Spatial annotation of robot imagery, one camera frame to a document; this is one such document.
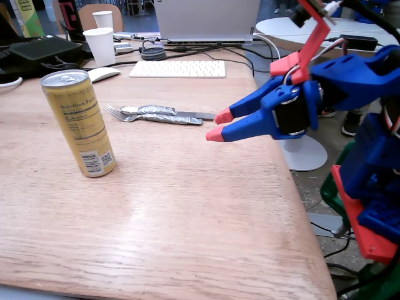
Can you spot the blue gripper body black motor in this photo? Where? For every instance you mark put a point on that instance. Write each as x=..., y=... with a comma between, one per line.
x=271, y=103

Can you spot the blue gripper finger with pink tip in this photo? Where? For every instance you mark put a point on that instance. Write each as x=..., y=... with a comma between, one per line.
x=250, y=98
x=243, y=128

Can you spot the yellow energy drink can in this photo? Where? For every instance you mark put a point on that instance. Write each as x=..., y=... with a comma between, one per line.
x=81, y=125

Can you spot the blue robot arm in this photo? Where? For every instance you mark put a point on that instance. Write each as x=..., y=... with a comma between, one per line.
x=359, y=75

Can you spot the black sneaker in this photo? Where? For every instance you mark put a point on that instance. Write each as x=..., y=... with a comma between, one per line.
x=326, y=112
x=351, y=125

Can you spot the silver table knife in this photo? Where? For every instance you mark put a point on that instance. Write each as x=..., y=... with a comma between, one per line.
x=197, y=115

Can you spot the white keyboard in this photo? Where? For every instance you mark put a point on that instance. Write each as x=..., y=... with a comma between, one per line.
x=178, y=68

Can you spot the green clamp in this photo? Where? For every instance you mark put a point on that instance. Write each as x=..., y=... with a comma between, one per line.
x=378, y=284
x=332, y=193

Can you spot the fork with short tape wrap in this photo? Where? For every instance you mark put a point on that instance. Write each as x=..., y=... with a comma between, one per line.
x=156, y=110

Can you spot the silver laptop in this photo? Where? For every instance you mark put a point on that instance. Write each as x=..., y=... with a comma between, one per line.
x=206, y=18

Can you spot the black power adapter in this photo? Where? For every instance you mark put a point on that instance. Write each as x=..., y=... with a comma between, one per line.
x=359, y=43

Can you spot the round black disc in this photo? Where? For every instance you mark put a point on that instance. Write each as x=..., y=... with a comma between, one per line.
x=153, y=53

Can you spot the grey floor plate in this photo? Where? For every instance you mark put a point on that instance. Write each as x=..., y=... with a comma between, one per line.
x=325, y=223

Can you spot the small silver adapter box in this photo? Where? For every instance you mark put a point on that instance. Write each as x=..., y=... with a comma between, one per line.
x=123, y=47

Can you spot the white computer mouse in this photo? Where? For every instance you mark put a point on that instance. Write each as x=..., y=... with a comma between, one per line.
x=101, y=74

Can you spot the tan wooden chair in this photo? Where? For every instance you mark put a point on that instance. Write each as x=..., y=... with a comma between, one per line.
x=118, y=18

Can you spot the large white paper cup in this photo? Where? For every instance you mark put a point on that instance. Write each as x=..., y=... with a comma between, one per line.
x=100, y=47

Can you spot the small white paper cup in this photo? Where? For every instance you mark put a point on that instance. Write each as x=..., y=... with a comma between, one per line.
x=103, y=20

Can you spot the black flat device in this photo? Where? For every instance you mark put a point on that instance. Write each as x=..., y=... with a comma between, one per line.
x=43, y=48

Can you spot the yellow green carton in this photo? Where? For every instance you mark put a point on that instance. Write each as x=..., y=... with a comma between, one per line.
x=29, y=18

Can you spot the black laptop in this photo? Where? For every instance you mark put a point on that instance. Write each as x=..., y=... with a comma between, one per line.
x=4, y=31

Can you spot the white round pedestal table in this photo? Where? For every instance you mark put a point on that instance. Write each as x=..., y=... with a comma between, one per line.
x=281, y=28

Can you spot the red wrist camera mount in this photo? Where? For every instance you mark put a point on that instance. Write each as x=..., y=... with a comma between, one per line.
x=315, y=37

